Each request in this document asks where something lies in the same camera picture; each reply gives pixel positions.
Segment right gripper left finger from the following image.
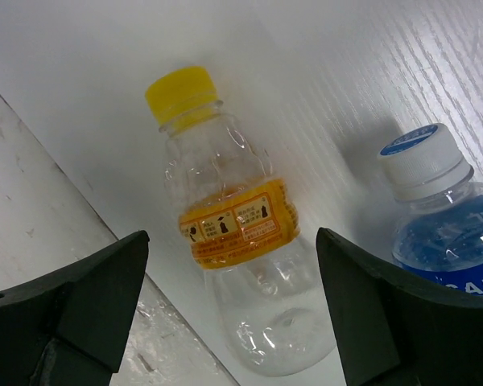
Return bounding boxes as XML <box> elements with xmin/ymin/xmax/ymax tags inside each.
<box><xmin>0</xmin><ymin>231</ymin><xmax>149</xmax><ymax>385</ymax></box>

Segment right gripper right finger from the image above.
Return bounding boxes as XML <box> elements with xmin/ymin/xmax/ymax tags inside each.
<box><xmin>316</xmin><ymin>228</ymin><xmax>483</xmax><ymax>385</ymax></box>

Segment blue label clear bottle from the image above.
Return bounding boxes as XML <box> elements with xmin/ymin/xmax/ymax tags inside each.
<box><xmin>378</xmin><ymin>123</ymin><xmax>483</xmax><ymax>296</ymax></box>

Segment yellow cap orange label bottle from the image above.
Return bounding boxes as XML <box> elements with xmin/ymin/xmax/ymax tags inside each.
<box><xmin>145</xmin><ymin>66</ymin><xmax>336</xmax><ymax>377</ymax></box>

